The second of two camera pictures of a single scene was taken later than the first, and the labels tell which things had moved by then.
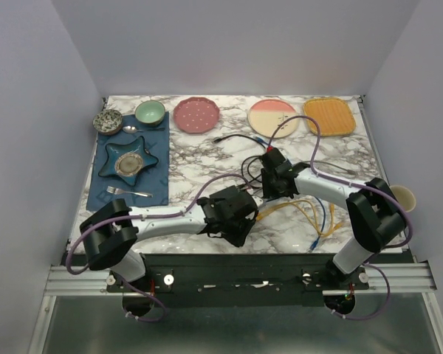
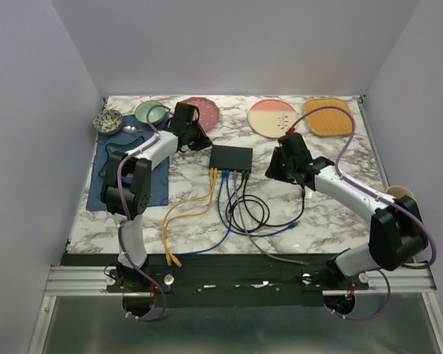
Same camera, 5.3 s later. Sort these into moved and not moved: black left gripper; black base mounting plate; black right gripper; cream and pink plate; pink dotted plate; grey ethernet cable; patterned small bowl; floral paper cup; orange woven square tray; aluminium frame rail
Moved: grey ethernet cable; black left gripper; black right gripper
Not moved: patterned small bowl; aluminium frame rail; pink dotted plate; orange woven square tray; floral paper cup; black base mounting plate; cream and pink plate
